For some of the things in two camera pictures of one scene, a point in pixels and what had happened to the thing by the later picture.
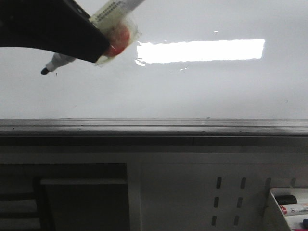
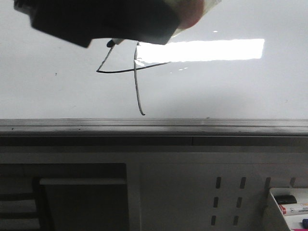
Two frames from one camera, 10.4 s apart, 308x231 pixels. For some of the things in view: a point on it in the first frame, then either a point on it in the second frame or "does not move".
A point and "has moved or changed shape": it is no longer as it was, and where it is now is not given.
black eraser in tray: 281,199 does not move
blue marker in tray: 305,223 does not move
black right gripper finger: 61,26 to 81,21
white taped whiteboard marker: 116,19 has moved or changed shape
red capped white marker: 288,209 does not move
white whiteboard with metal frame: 203,73 does not move
